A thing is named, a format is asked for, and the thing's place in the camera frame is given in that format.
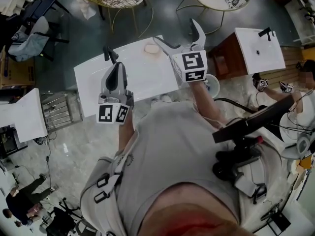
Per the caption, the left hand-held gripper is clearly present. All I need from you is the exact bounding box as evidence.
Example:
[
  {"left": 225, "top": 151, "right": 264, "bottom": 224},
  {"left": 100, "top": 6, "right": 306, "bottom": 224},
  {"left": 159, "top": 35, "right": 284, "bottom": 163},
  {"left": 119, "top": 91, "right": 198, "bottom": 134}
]
[{"left": 95, "top": 61, "right": 135, "bottom": 126}]

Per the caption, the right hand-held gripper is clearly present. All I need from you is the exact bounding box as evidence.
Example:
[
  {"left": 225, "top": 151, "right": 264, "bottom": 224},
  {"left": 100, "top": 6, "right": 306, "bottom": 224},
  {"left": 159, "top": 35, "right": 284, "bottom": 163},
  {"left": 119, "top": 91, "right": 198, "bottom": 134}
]
[{"left": 153, "top": 18, "right": 208, "bottom": 83}]

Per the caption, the cream soap bar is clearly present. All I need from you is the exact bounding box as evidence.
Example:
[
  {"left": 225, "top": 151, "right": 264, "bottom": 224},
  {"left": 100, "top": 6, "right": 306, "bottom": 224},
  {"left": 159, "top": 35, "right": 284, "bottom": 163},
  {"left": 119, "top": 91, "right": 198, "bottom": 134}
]
[{"left": 144, "top": 44, "right": 160, "bottom": 55}]

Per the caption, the person's left forearm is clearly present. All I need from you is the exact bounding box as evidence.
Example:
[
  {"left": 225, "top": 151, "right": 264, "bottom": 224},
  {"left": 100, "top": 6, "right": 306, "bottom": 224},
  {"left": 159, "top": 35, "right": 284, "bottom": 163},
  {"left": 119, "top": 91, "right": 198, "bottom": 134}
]
[{"left": 117, "top": 118, "right": 136, "bottom": 157}]

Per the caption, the person's right forearm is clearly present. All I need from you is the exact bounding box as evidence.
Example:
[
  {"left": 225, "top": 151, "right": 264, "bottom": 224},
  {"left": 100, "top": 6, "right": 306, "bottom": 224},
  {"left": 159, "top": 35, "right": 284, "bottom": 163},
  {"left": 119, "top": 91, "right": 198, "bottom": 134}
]
[{"left": 190, "top": 81, "right": 228, "bottom": 130}]

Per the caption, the black sink faucet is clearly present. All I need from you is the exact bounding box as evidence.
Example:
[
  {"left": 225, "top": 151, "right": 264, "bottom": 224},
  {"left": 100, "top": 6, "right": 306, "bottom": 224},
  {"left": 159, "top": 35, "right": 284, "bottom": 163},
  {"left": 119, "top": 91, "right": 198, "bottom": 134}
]
[{"left": 102, "top": 45, "right": 120, "bottom": 65}]

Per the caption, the white plastic bucket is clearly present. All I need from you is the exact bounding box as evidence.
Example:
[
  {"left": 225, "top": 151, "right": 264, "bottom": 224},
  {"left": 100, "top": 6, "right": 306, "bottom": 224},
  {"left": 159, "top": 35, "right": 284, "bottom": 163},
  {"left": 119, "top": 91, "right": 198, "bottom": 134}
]
[{"left": 204, "top": 74, "right": 221, "bottom": 99}]

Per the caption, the steel bar rack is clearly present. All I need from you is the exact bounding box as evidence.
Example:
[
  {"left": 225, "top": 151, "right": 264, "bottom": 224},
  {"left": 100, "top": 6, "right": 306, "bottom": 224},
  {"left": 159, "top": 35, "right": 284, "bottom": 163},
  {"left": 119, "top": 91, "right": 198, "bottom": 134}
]
[{"left": 39, "top": 92, "right": 83, "bottom": 133}]

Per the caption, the white cabinet sink basin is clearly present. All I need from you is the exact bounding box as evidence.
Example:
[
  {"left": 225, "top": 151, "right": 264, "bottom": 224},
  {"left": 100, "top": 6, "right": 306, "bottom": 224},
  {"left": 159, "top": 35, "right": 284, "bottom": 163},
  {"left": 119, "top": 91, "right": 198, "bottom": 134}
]
[{"left": 234, "top": 27, "right": 286, "bottom": 75}]

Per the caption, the black angular faucet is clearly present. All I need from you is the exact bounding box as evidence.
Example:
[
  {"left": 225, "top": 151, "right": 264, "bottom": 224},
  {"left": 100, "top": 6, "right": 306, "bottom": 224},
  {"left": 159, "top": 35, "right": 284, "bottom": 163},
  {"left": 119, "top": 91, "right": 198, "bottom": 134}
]
[{"left": 258, "top": 27, "right": 275, "bottom": 42}]

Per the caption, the beige draped cloth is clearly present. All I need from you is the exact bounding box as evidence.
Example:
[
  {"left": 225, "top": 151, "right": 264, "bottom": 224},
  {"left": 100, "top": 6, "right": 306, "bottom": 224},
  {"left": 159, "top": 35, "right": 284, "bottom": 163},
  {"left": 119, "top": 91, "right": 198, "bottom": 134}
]
[{"left": 75, "top": 0, "right": 97, "bottom": 20}]

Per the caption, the person's grey shirt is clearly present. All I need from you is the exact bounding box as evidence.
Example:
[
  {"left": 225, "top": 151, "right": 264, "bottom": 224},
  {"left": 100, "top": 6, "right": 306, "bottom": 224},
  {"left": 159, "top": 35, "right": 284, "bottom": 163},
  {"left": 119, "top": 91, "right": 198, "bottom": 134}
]
[{"left": 80, "top": 99, "right": 283, "bottom": 236}]

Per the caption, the light blue cloth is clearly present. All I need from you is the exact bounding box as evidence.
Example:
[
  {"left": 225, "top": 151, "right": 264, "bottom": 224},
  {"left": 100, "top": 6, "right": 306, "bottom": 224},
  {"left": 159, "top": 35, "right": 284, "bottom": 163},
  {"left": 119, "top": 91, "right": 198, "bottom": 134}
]
[{"left": 8, "top": 32, "right": 49, "bottom": 62}]

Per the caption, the white L-shaped countertop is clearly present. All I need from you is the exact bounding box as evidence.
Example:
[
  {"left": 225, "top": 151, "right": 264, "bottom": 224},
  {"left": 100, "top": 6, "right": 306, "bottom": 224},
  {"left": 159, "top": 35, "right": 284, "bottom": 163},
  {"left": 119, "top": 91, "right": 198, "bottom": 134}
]
[{"left": 0, "top": 88, "right": 48, "bottom": 144}]

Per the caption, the brown cardboard box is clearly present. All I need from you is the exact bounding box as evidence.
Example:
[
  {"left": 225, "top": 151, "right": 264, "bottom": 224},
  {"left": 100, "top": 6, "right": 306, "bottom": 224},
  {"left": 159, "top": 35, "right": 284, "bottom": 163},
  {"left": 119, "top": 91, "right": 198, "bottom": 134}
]
[{"left": 0, "top": 47, "right": 36, "bottom": 89}]

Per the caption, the black flat mounted bar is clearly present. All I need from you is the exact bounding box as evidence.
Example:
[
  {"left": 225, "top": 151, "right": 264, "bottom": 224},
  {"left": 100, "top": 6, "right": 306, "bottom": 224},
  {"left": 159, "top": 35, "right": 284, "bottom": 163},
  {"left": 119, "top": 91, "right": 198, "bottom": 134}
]
[{"left": 212, "top": 93, "right": 295, "bottom": 144}]

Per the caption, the dark blue chair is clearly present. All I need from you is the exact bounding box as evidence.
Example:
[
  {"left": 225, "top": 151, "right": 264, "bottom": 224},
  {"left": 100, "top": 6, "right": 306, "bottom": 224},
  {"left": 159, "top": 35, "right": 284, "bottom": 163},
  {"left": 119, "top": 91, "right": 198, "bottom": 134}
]
[{"left": 24, "top": 0, "right": 70, "bottom": 17}]

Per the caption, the wooden slatted panel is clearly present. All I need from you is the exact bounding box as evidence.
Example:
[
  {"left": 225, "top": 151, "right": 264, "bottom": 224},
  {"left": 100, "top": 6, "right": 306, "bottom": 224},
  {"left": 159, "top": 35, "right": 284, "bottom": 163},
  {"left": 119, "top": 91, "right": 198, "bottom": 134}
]
[{"left": 278, "top": 47, "right": 315, "bottom": 89}]

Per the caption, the black chest-mounted rig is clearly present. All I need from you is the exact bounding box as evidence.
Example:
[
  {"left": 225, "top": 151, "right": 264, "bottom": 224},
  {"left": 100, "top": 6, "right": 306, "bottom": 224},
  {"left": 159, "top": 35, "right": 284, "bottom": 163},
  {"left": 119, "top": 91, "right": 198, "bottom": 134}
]
[{"left": 212, "top": 135, "right": 264, "bottom": 181}]

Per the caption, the black office chair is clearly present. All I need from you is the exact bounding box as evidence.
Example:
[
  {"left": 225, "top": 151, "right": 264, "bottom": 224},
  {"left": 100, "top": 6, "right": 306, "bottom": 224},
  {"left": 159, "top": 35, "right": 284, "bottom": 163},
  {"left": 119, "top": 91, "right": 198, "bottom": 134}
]
[{"left": 45, "top": 197, "right": 82, "bottom": 236}]

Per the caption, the dark round stool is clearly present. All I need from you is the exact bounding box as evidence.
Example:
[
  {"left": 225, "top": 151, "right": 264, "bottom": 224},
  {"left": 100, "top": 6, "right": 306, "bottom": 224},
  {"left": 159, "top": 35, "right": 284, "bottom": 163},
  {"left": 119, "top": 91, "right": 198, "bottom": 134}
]
[{"left": 73, "top": 219, "right": 99, "bottom": 236}]

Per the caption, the person's chin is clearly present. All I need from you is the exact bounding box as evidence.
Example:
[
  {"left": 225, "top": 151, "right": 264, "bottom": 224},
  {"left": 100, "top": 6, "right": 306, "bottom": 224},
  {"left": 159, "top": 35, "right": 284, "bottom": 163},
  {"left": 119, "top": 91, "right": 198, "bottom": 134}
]
[{"left": 139, "top": 182, "right": 256, "bottom": 236}]

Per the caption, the white toilet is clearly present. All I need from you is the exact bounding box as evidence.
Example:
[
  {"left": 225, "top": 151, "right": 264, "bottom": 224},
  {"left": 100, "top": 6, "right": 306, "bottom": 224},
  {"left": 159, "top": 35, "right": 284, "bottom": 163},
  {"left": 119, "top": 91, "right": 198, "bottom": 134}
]
[{"left": 280, "top": 131, "right": 315, "bottom": 160}]

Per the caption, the orange cardboard box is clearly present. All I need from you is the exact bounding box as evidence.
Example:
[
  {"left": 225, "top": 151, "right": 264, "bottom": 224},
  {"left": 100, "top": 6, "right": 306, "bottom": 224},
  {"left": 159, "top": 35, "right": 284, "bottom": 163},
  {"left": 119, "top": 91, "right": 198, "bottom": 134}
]
[{"left": 295, "top": 156, "right": 315, "bottom": 172}]

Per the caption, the thick black cable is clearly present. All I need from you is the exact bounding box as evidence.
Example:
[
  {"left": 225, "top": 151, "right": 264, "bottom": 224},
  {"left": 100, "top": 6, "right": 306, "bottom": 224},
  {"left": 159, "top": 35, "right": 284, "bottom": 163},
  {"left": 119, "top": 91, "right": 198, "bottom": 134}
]
[{"left": 213, "top": 97, "right": 254, "bottom": 114}]

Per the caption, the gold wire chair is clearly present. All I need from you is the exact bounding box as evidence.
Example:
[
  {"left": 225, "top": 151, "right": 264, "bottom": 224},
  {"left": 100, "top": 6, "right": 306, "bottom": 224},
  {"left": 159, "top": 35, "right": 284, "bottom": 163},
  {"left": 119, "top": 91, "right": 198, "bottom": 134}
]
[{"left": 83, "top": 0, "right": 155, "bottom": 39}]

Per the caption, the tangle of black cables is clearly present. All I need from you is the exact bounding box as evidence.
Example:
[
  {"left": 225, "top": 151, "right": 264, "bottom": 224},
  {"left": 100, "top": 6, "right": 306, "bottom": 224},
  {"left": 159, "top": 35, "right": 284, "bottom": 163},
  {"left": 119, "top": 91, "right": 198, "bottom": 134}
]
[{"left": 34, "top": 131, "right": 58, "bottom": 146}]

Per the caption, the grey harness strap with buckles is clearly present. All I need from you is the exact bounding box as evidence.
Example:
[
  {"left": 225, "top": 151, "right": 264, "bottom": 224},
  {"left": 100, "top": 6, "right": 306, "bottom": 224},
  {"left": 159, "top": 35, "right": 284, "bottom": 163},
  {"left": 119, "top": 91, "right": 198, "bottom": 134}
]
[{"left": 94, "top": 131, "right": 137, "bottom": 204}]

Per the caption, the long black floor cable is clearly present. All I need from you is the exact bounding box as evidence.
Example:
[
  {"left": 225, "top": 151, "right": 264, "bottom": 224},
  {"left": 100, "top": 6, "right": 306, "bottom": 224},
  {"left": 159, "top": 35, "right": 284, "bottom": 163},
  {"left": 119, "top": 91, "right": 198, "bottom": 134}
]
[{"left": 14, "top": 141, "right": 60, "bottom": 194}]

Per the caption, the grey harness strap with clip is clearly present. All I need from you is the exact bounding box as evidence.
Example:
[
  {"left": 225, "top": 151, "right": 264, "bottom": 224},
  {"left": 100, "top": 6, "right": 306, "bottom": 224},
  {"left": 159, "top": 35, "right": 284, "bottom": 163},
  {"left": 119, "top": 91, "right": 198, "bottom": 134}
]
[{"left": 233, "top": 173, "right": 268, "bottom": 204}]

